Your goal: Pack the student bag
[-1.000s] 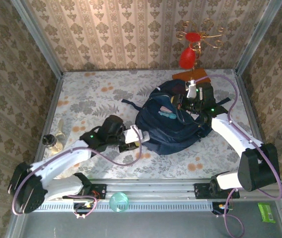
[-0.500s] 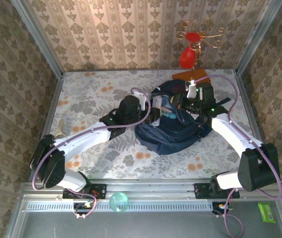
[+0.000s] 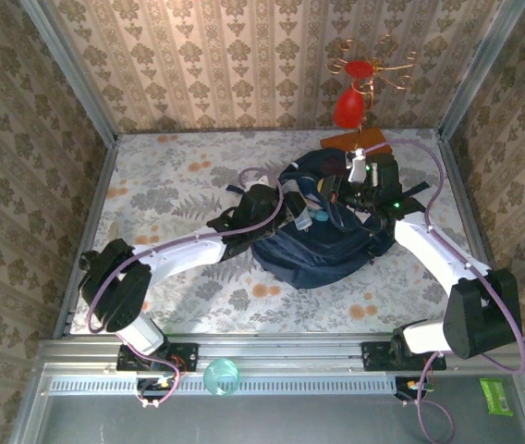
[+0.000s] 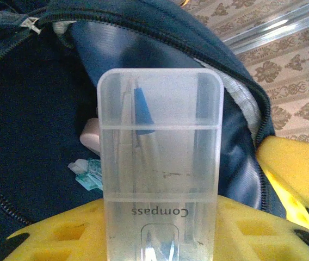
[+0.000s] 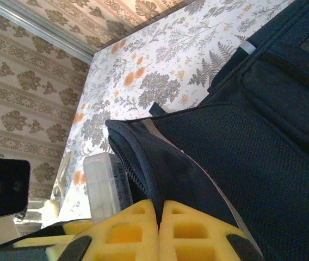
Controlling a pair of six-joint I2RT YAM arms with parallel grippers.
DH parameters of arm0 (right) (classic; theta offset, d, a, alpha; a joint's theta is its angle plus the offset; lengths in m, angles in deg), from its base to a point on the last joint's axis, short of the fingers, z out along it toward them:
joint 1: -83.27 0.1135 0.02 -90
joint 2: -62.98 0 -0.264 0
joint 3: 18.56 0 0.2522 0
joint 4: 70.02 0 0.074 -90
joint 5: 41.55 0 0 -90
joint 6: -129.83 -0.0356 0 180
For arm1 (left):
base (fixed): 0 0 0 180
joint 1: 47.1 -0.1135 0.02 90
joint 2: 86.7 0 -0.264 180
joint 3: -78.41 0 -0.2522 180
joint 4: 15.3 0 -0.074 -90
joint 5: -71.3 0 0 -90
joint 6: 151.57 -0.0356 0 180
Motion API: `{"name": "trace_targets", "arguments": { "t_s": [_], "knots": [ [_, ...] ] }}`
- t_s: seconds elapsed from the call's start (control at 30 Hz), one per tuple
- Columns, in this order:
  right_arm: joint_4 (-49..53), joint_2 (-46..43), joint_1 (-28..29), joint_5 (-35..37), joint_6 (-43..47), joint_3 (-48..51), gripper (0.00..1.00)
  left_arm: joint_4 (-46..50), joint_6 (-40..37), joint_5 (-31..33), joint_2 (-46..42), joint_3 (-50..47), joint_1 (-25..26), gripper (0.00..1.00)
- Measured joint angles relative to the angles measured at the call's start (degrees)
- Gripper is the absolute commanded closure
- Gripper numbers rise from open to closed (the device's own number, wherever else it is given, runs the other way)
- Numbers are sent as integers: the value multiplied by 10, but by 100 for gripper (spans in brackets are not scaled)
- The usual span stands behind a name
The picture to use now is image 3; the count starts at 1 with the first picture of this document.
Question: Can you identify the clear plastic pen packet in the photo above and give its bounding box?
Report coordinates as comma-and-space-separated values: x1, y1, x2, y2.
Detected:
291, 203, 320, 233

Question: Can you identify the navy blue backpack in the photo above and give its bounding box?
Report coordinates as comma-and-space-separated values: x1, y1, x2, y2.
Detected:
225, 147, 430, 290

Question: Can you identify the red wine glass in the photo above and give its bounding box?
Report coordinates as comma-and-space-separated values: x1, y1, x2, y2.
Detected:
334, 58, 374, 130

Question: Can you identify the floral tablecloth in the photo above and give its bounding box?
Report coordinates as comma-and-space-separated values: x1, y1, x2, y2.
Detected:
70, 129, 499, 337

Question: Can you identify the small black circuit board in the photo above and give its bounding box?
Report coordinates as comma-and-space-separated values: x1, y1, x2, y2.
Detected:
394, 376, 434, 402
135, 376, 178, 401

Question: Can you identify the green snack packet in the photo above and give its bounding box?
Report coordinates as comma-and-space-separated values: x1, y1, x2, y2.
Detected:
479, 377, 515, 418

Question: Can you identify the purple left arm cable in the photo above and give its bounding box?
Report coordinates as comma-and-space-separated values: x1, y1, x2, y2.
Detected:
86, 166, 286, 411

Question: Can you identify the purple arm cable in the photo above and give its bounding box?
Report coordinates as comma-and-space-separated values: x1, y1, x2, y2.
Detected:
357, 138, 525, 443
86, 166, 286, 411

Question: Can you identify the gold wire stand wooden base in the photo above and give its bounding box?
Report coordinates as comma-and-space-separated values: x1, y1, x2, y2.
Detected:
320, 32, 419, 156

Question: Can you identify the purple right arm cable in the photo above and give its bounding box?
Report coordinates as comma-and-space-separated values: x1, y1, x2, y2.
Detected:
357, 138, 525, 443

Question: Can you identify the aluminium side rail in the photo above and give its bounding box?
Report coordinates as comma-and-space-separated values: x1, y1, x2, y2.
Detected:
53, 138, 119, 339
436, 129, 516, 337

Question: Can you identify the long aluminium base rail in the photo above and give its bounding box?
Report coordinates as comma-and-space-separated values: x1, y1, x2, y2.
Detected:
35, 332, 525, 371

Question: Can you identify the aluminium corner post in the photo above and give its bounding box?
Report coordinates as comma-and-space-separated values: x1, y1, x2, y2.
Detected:
438, 0, 525, 142
18, 0, 119, 147

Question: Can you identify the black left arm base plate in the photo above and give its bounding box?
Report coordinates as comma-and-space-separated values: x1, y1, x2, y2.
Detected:
116, 342, 200, 374

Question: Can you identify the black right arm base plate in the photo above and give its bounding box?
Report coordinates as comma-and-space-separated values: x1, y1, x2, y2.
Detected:
361, 340, 448, 373

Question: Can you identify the grey slotted cable duct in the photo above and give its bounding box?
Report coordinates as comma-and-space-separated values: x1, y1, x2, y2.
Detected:
47, 373, 398, 397

